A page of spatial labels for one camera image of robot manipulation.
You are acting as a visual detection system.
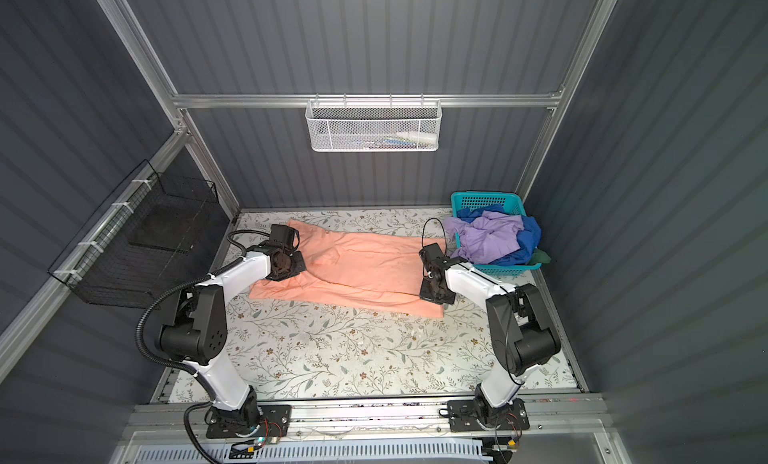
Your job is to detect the teal plastic laundry basket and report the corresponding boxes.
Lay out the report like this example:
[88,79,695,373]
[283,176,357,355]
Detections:
[451,192,541,277]

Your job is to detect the blue t-shirt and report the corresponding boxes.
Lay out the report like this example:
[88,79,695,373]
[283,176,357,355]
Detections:
[456,204,542,267]

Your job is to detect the peach orange t-shirt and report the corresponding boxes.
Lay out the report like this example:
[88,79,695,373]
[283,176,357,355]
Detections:
[249,220,443,319]

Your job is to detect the purple t-shirt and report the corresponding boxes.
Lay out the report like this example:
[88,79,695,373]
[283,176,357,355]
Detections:
[444,211,524,265]

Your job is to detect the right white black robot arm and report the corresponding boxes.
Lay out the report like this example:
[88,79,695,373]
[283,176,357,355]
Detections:
[419,244,562,425]

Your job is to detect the dark green garment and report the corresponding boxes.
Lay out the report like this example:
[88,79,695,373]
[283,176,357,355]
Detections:
[527,249,552,266]

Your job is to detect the white wire mesh basket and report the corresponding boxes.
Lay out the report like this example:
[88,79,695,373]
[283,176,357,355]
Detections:
[305,99,443,153]

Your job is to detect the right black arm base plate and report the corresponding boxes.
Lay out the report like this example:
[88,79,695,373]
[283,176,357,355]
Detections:
[439,398,530,433]

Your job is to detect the floral patterned table mat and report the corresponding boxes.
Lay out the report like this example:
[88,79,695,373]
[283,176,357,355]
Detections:
[173,208,580,404]

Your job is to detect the black wire basket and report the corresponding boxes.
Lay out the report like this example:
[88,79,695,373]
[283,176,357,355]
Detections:
[48,168,229,309]

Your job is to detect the white bottle in basket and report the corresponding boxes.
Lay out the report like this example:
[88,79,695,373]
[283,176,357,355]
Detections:
[396,131,439,147]

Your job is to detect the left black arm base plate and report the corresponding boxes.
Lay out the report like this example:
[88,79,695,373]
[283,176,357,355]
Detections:
[204,405,292,439]

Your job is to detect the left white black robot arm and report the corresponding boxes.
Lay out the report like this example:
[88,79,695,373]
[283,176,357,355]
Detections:
[156,225,306,426]

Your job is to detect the black corrugated cable conduit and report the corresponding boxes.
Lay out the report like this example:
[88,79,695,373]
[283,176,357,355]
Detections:
[134,228,271,464]

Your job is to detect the white ventilation grille strip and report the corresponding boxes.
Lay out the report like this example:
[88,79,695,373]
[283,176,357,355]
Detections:
[135,438,493,464]

